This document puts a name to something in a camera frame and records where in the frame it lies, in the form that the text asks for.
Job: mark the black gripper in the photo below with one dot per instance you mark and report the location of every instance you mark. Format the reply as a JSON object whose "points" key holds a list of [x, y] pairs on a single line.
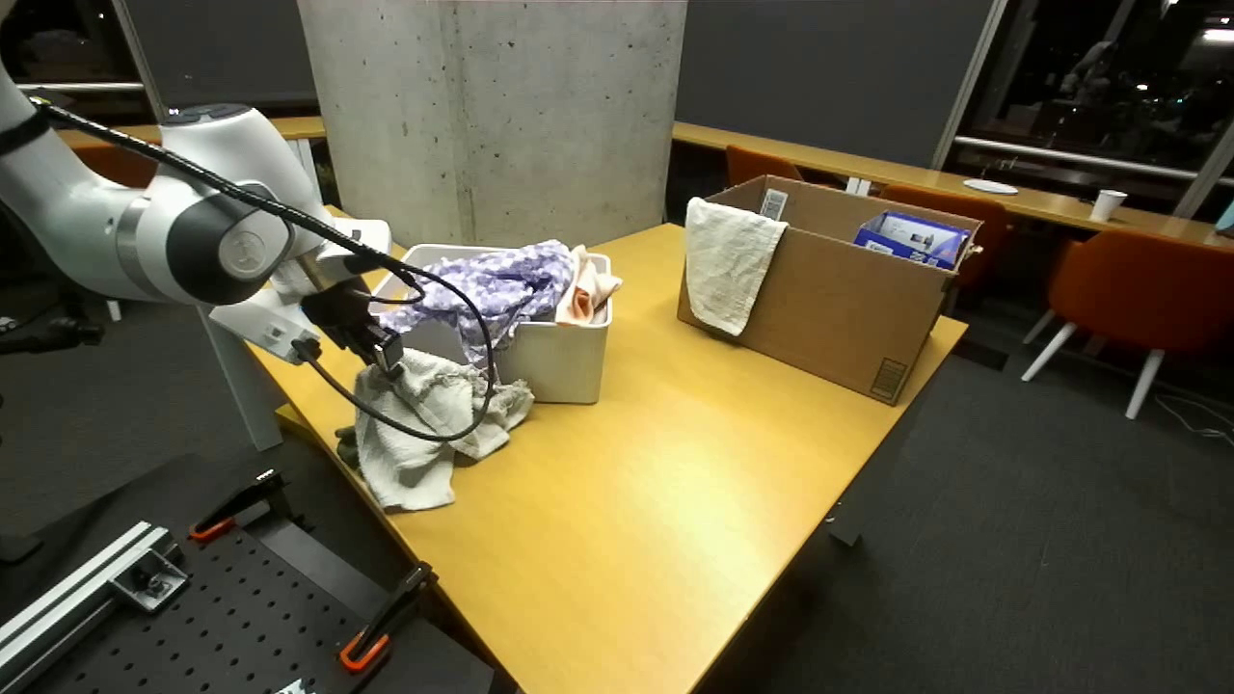
{"points": [[348, 321]]}

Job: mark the white terry towel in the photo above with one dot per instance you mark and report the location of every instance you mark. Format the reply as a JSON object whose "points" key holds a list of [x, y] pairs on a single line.
{"points": [[429, 438]]}

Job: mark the purple checkered clothing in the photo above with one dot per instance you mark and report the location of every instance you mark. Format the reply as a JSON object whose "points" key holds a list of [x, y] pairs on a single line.
{"points": [[503, 292]]}

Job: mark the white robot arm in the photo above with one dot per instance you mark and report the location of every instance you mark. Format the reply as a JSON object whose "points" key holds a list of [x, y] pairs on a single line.
{"points": [[102, 216]]}

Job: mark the white ribbed storage container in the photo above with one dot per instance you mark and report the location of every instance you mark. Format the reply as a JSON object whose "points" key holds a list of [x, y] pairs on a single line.
{"points": [[560, 366]]}

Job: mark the orange black bar clamp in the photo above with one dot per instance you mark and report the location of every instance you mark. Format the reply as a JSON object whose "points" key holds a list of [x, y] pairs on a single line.
{"points": [[236, 505], [386, 621]]}

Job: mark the orange white snack package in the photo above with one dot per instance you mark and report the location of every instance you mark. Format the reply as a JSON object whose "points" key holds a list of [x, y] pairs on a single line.
{"points": [[595, 292]]}

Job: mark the grey concrete pillar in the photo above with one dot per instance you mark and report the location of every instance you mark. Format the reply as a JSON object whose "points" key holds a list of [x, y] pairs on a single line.
{"points": [[514, 117]]}

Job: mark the white cloth draped over box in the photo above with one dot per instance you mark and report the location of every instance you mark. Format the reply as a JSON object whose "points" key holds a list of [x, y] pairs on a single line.
{"points": [[726, 264]]}

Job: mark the brown cardboard box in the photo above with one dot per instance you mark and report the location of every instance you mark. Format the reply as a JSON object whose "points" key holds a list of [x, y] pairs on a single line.
{"points": [[835, 309]]}

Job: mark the blue box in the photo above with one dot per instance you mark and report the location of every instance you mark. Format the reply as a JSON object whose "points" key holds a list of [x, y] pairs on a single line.
{"points": [[911, 239]]}

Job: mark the long wooden counter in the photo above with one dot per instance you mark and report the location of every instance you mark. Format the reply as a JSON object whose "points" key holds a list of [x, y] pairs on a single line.
{"points": [[900, 174]]}

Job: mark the white paper cup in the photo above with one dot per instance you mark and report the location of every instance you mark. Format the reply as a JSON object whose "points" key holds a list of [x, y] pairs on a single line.
{"points": [[1109, 203]]}

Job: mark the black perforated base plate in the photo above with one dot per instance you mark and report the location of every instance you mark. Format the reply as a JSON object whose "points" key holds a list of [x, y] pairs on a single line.
{"points": [[245, 617]]}

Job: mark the aluminium extrusion rail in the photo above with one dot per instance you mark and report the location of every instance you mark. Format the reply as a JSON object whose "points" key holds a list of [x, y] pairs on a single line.
{"points": [[294, 685], [71, 590]]}

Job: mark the window with metal frame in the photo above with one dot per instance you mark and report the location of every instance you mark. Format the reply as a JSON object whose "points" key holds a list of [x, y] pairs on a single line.
{"points": [[1105, 80]]}

